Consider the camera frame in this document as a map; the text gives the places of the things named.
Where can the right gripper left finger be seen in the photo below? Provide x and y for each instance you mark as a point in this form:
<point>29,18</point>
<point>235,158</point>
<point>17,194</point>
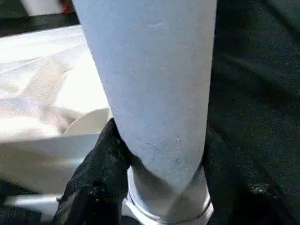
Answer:
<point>98,182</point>

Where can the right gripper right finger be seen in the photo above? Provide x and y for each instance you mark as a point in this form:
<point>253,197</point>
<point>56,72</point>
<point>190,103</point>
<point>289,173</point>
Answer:
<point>239,199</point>

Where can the white plastic table top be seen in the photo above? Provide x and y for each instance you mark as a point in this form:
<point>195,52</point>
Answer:
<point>35,152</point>

